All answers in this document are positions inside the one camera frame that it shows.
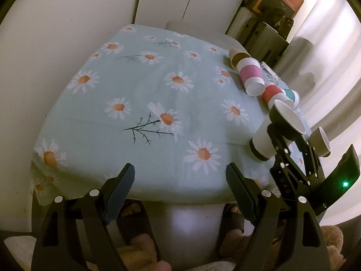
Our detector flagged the white fluffy mat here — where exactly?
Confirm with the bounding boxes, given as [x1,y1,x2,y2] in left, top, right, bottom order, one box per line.
[3,235,38,271]

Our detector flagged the person's right foot black slipper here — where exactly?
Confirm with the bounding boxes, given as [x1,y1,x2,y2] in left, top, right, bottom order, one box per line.
[218,203,245,239]

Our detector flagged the teal paper cup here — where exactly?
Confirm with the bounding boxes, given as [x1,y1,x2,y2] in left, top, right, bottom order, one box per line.
[282,88,301,110]

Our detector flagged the white cup with black band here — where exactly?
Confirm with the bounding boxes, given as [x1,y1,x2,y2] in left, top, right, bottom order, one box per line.
[249,99,307,162]

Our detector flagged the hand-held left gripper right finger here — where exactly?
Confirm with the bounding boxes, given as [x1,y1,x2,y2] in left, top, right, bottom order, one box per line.
[225,162,332,271]

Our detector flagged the clear plastic container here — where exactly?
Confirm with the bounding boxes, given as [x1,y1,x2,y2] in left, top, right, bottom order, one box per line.
[259,61,280,84]

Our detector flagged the small white paper cup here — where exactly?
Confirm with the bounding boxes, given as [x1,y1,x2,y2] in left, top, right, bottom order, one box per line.
[308,126,331,158]

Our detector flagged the red paper cup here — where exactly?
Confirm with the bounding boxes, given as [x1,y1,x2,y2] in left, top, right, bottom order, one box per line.
[261,84,284,105]

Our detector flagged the white curtain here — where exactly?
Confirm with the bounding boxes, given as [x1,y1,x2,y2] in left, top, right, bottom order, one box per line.
[272,0,361,226]

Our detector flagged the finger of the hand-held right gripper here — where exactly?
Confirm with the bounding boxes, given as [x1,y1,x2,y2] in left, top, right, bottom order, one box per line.
[293,134,323,185]
[267,106,294,185]

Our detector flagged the brown paper cup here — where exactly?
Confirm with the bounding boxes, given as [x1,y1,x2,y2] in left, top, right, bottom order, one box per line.
[228,48,252,70]

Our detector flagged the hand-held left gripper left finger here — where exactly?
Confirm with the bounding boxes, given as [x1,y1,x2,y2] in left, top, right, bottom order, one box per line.
[30,163,136,271]

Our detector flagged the person's left foot black slipper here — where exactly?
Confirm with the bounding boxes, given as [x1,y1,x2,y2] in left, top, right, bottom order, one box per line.
[117,200,158,246]

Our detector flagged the white table base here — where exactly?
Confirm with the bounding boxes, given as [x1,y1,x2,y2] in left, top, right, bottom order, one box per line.
[154,199,226,264]

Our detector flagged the person's fuzzy beige pants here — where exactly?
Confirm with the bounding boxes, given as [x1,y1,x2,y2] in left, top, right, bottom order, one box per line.
[116,225,347,271]

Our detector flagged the dark storage boxes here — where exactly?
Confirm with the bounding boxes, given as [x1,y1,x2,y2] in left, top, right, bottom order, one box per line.
[226,0,295,60]

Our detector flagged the plain white paper cup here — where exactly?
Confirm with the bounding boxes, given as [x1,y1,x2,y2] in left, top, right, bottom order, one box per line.
[268,98,294,111]

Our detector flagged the person's foot black slipper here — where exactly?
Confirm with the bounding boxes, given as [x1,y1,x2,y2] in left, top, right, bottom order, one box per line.
[117,200,158,246]
[218,203,245,239]

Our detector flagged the daisy print tablecloth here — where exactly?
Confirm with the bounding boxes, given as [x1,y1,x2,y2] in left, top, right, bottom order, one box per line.
[30,24,312,207]

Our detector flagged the pink and white paper cup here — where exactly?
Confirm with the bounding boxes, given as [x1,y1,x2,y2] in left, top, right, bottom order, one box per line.
[236,58,266,96]

